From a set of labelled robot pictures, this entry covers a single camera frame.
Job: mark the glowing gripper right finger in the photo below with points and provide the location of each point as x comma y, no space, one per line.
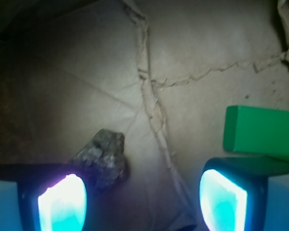
245,194

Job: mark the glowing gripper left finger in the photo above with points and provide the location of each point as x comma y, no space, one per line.
42,197

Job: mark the dark grey rock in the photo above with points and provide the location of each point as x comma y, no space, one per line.
102,159

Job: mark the green rectangular block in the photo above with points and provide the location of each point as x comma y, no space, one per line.
257,131

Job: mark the brown paper bag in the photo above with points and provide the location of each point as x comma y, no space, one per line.
162,72

